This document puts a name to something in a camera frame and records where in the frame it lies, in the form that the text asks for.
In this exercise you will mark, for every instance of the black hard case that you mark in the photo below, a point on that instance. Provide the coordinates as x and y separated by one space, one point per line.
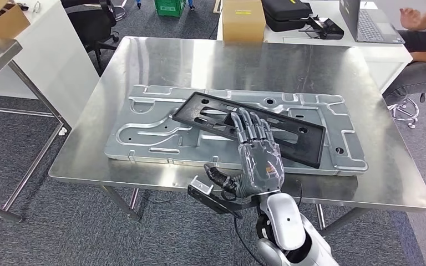
284 13

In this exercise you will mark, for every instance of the black office chair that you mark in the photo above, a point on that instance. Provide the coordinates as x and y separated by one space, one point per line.
91 22

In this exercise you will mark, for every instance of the stainless steel workbench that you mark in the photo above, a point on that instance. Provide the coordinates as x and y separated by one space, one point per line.
235 62

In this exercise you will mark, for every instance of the green plastic crate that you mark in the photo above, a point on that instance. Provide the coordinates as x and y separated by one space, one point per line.
170 7

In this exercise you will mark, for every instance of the closed cardboard box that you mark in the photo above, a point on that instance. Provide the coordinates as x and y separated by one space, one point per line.
243 22

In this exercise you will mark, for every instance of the chrome stool base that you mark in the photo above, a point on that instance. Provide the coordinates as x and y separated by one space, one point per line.
400 110

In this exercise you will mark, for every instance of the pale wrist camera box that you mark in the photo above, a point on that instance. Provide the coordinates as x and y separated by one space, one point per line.
201 186

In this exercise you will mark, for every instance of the black plastic panel part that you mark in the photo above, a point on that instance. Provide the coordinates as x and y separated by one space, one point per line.
305 147

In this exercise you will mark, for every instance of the person's hand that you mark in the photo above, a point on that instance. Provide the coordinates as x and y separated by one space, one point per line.
410 18

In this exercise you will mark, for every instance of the grey laptop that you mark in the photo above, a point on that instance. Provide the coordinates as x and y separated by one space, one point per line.
371 22

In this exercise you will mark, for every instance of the long white desk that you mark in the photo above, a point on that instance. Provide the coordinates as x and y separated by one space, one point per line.
382 55

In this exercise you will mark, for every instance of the open cardboard box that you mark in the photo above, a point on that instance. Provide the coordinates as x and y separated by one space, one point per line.
11 24

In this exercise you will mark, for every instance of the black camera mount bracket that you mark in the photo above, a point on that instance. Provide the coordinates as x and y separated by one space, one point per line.
213 202

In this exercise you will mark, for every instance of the white cabinet desk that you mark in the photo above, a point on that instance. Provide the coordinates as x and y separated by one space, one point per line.
58 55

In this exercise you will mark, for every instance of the black handheld device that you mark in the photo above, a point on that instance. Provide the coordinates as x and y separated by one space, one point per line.
327 31

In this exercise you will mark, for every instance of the person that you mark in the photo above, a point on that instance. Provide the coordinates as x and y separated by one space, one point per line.
415 80

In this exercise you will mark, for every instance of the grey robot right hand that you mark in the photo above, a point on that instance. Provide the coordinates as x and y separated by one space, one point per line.
260 169

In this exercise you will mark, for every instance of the stamped silver metal plate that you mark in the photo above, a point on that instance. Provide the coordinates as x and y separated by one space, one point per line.
147 147

